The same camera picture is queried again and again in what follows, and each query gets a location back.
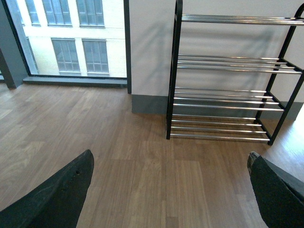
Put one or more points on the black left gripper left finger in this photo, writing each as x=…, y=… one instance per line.
x=55, y=203

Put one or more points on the black metal shoe rack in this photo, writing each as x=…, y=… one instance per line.
x=229, y=114

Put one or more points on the dark window frame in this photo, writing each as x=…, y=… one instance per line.
x=15, y=68

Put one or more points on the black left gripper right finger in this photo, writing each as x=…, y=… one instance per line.
x=279, y=195

